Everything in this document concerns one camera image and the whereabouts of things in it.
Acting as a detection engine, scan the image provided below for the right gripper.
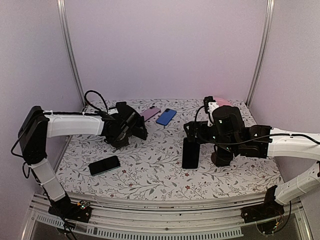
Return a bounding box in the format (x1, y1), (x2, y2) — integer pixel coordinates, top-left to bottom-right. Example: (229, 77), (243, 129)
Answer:
(184, 120), (238, 153)

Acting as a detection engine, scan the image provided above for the black phone blue edge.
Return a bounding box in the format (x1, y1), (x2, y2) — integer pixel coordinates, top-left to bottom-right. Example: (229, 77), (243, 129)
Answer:
(182, 137), (200, 170)

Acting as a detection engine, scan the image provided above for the dark grey phone stand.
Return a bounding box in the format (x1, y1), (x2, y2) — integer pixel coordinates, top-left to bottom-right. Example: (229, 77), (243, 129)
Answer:
(110, 136), (129, 149)

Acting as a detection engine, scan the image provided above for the black phone teal edge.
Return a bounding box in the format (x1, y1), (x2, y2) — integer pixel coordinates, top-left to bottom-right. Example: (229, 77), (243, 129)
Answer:
(88, 155), (121, 176)

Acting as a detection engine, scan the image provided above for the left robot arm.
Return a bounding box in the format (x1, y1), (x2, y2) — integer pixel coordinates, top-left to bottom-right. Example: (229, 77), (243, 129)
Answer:
(17, 101), (148, 217)

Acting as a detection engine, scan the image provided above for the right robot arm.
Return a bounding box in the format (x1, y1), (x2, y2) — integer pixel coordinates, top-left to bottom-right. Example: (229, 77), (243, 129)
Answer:
(182, 105), (320, 218)

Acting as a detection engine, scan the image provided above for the black folding phone stand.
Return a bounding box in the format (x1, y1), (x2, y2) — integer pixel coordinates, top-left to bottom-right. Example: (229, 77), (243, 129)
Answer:
(131, 116), (148, 141)

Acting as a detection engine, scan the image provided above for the small black phone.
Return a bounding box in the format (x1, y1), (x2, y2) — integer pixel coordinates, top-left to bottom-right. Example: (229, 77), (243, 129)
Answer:
(115, 101), (127, 109)

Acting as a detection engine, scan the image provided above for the pink phone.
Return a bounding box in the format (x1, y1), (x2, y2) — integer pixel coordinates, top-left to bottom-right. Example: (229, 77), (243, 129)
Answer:
(140, 106), (161, 122)

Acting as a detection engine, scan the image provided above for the blue phone face down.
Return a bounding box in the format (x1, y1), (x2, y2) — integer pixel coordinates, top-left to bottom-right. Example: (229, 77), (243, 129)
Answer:
(156, 108), (177, 126)

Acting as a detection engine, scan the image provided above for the pink plastic plate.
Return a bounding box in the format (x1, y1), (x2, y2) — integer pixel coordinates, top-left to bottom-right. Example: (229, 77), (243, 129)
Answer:
(214, 97), (233, 107)

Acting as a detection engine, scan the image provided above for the floral patterned table mat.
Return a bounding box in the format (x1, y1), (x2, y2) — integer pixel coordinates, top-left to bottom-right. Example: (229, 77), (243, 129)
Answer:
(56, 99), (283, 201)

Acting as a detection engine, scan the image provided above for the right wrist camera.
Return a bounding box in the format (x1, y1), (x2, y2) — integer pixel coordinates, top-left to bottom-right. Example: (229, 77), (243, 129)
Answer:
(203, 96), (219, 127)

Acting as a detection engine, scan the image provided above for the left black cable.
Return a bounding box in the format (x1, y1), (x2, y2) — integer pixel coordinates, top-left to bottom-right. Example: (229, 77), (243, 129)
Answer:
(83, 89), (111, 117)

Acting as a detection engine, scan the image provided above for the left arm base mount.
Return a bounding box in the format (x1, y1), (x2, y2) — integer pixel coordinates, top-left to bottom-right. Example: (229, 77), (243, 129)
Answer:
(48, 195), (93, 223)

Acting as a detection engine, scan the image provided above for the front aluminium rail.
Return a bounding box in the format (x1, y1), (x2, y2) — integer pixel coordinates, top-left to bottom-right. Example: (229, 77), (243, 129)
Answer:
(21, 193), (313, 240)

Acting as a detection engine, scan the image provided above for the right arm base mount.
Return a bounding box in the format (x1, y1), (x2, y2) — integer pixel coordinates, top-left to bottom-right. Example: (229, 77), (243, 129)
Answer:
(240, 185), (285, 223)

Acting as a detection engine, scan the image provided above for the left aluminium frame post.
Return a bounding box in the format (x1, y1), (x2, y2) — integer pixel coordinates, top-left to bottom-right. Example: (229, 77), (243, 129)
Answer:
(56, 0), (86, 107)

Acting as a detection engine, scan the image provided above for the aluminium frame post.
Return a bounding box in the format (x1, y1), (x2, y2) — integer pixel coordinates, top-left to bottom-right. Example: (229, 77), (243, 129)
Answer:
(56, 0), (86, 107)
(245, 0), (275, 109)

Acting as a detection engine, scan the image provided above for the right aluminium frame post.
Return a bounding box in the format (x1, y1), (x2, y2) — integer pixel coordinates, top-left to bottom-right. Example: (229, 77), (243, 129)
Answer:
(245, 0), (275, 109)

